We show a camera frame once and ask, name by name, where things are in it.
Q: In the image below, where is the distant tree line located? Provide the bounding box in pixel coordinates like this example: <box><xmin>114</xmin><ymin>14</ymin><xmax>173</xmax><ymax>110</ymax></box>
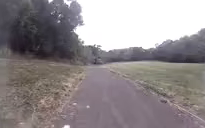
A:
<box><xmin>101</xmin><ymin>25</ymin><xmax>205</xmax><ymax>64</ymax></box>

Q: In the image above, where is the grey asphalt path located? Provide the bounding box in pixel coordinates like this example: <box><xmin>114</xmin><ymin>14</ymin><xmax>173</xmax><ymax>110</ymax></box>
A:
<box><xmin>52</xmin><ymin>64</ymin><xmax>205</xmax><ymax>128</ymax></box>

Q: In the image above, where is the dry mown grass verge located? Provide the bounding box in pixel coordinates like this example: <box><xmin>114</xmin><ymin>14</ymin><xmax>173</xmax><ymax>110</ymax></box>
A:
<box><xmin>0</xmin><ymin>56</ymin><xmax>88</xmax><ymax>128</ymax></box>

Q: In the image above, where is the green grass field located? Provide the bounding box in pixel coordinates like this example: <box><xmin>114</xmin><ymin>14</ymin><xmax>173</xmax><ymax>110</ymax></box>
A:
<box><xmin>104</xmin><ymin>60</ymin><xmax>205</xmax><ymax>125</ymax></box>

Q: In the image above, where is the dense dark tree wood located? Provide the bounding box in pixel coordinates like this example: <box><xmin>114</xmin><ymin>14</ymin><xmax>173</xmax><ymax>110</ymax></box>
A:
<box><xmin>0</xmin><ymin>0</ymin><xmax>104</xmax><ymax>66</ymax></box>

